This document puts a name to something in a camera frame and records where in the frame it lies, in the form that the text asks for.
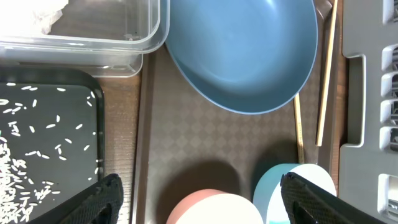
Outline dark blue plate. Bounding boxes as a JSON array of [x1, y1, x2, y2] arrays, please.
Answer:
[[166, 0, 318, 114]]

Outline white tissue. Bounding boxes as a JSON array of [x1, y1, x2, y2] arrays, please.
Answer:
[[1, 0, 69, 35]]

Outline clear plastic bin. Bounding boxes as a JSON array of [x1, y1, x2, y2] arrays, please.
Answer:
[[1, 0, 170, 78]]

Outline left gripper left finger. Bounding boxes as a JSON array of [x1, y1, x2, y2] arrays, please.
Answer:
[[28, 174, 124, 224]]

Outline right wooden chopstick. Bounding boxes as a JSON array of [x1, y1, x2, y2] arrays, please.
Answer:
[[316, 0, 338, 147]]

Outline light blue bowl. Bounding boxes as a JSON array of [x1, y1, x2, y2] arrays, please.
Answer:
[[252, 164, 336, 224]]

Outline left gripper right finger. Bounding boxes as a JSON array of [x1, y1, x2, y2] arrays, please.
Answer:
[[280, 172, 384, 224]]

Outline left wooden chopstick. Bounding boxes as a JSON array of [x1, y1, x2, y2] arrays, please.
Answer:
[[294, 93, 305, 164]]

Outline black waste tray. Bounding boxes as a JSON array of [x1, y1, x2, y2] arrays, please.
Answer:
[[0, 67, 106, 224]]

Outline wooden chopstick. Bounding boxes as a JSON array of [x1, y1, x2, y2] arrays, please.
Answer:
[[294, 93, 305, 164], [316, 0, 338, 147]]

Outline pile of rice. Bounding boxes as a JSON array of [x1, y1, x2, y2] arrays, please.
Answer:
[[0, 82, 105, 224]]

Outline grey dishwasher rack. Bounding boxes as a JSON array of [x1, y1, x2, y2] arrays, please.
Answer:
[[338, 0, 397, 223]]

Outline pink white bowl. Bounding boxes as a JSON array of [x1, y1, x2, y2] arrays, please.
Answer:
[[166, 189, 264, 224]]

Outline brown serving tray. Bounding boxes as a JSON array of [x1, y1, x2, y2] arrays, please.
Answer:
[[130, 0, 345, 224]]

